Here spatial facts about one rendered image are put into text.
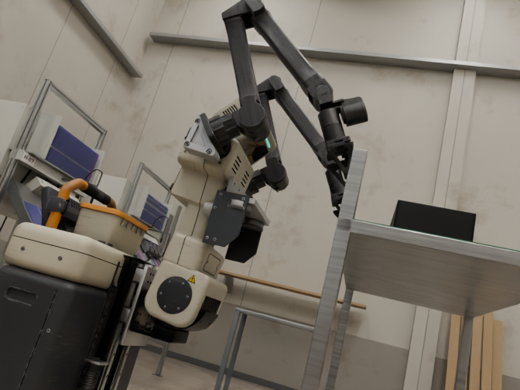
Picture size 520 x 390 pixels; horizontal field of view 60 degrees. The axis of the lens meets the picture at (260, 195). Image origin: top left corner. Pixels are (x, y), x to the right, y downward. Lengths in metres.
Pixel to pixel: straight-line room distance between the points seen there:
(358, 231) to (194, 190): 0.65
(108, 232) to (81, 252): 0.18
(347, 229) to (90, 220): 0.86
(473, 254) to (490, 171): 6.02
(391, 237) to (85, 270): 0.80
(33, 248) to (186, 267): 0.41
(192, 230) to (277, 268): 5.06
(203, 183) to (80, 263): 0.42
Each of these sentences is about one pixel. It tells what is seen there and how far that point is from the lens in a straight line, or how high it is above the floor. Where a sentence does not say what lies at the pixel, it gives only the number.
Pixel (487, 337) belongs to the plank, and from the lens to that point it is 6.13.
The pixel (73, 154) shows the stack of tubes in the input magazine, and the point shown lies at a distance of 3.63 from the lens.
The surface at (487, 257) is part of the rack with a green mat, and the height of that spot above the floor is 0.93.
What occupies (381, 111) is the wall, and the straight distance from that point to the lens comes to 7.13.
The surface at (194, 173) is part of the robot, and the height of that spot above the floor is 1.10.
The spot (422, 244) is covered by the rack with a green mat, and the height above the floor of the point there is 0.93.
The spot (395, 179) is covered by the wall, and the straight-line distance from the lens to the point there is 6.69.
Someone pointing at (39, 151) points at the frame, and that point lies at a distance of 3.43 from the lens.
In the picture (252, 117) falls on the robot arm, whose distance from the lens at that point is 1.25.
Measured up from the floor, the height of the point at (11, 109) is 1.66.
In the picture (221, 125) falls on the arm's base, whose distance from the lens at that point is 1.27.
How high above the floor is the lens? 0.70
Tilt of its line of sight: 16 degrees up
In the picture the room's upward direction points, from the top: 15 degrees clockwise
